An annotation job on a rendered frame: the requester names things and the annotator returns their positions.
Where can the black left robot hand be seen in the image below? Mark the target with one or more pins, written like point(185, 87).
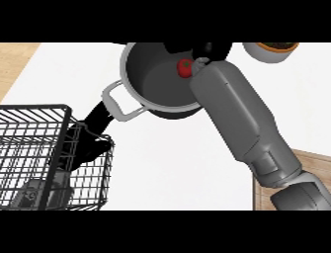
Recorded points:
point(89, 145)

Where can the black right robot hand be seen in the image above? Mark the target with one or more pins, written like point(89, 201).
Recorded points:
point(213, 50)

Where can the red tomato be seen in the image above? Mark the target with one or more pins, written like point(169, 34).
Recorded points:
point(183, 69)

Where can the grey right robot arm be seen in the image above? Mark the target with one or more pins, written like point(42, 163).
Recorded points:
point(238, 112)

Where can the wooden cutting board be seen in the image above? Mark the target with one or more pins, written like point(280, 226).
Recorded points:
point(330, 178)

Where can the grey bowl with brown rim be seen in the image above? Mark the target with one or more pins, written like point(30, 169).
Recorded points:
point(268, 54)

